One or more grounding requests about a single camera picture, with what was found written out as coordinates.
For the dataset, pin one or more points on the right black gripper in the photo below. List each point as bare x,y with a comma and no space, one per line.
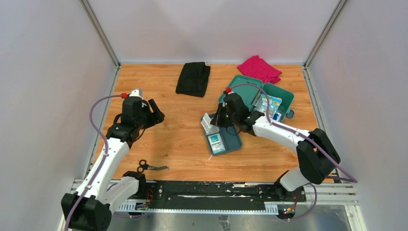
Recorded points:
217,120

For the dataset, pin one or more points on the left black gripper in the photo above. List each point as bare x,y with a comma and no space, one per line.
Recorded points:
158,116

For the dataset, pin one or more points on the teal white sachet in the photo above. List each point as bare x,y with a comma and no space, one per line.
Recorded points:
216,144

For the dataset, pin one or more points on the light blue mask packet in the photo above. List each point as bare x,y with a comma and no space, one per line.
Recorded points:
263,103

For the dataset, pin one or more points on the small white blue bottle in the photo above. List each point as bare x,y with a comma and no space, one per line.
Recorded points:
278,117

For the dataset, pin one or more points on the teal medicine box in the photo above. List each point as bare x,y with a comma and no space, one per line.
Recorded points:
250,90

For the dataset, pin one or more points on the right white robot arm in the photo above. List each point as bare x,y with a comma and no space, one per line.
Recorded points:
316,155

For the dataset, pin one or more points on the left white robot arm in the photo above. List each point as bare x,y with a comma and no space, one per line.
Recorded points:
94,202

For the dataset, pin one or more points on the dark teal divided tray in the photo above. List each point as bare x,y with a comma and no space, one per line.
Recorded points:
230,136

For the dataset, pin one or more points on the black folded cloth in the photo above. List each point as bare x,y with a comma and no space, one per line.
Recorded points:
193,79

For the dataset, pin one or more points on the pink folded cloth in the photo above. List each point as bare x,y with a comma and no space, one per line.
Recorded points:
258,68

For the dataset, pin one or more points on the black handled scissors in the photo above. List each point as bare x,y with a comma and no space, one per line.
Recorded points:
143,166

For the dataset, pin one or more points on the black metal base rail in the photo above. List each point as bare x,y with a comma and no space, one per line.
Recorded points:
219,197

